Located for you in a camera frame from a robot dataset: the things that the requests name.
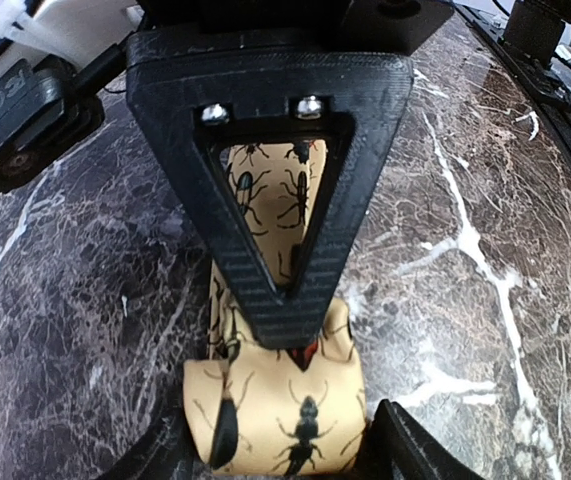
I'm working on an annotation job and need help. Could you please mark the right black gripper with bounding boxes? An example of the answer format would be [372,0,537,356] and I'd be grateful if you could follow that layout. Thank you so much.
[138,1,453,55]

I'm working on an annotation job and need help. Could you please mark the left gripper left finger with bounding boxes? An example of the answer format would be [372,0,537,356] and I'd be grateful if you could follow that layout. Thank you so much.
[97,407,196,480]

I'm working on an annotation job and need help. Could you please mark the yellow beetle-pattern tie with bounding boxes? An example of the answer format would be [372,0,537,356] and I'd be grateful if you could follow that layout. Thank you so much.
[183,140,368,476]

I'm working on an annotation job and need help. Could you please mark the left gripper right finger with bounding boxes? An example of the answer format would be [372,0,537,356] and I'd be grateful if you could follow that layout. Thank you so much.
[355,399,482,480]

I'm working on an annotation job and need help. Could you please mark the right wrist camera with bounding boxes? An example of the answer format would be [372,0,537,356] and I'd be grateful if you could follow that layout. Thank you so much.
[0,55,105,193]

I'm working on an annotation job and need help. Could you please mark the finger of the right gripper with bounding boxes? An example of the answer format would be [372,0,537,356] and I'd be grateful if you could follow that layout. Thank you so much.
[126,29,413,349]

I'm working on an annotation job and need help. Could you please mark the black front rail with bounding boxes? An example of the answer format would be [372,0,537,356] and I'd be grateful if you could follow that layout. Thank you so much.
[456,1,571,169]

